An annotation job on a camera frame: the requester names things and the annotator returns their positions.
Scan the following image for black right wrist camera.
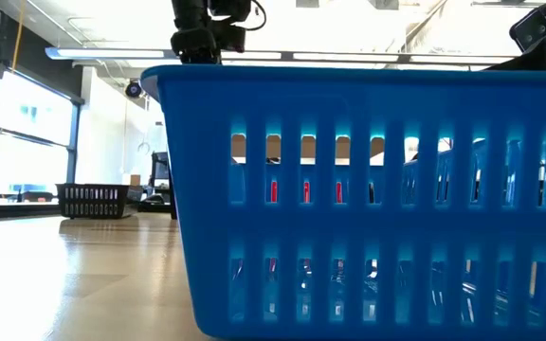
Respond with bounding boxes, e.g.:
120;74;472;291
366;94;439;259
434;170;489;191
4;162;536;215
508;6;546;53

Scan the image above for black aluminium rig frame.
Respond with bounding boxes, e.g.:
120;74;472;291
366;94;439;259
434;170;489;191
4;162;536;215
0;201;179;221

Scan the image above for blue plastic slotted basket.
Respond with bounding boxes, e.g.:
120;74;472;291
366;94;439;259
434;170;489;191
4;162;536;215
139;64;546;341

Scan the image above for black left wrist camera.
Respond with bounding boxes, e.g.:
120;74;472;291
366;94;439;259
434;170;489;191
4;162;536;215
208;0;254;54

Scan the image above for round black ceiling camera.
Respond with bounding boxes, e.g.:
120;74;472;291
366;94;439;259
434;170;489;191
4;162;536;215
124;80;144;99

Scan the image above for large window with dark frame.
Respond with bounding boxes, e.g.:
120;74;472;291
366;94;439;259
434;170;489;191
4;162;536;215
0;70;81;205

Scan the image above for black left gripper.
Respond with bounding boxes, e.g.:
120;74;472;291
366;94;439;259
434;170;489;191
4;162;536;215
170;26;223;65

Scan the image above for long ceiling light bar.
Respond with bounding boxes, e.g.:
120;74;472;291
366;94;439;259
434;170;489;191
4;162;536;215
44;45;516;66

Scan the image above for black plastic slotted basket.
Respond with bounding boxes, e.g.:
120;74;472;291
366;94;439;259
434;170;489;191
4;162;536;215
55;183;132;221

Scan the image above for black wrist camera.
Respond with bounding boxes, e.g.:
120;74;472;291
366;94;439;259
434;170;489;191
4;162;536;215
208;0;254;54
508;6;546;53

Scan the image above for black computer monitor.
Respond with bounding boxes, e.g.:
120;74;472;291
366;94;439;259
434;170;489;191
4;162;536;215
151;151;173;190

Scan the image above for yellow hanging strap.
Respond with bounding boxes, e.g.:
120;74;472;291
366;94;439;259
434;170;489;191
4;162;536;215
10;0;27;72

